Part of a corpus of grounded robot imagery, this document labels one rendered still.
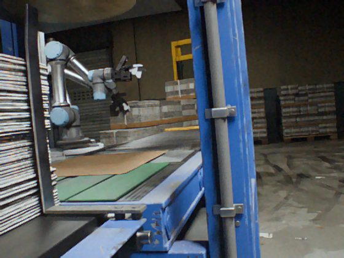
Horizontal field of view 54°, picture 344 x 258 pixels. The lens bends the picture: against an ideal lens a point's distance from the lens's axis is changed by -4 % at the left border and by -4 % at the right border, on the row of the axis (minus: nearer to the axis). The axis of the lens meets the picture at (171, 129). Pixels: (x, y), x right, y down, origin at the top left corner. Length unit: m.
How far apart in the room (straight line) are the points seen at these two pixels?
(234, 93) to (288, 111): 7.57
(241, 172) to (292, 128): 7.59
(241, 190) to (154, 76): 9.69
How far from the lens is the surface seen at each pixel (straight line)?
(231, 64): 0.60
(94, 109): 10.85
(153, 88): 10.24
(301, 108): 8.19
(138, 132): 2.99
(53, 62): 2.33
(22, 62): 0.60
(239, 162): 0.60
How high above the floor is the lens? 0.95
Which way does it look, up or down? 3 degrees down
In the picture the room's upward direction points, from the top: 5 degrees counter-clockwise
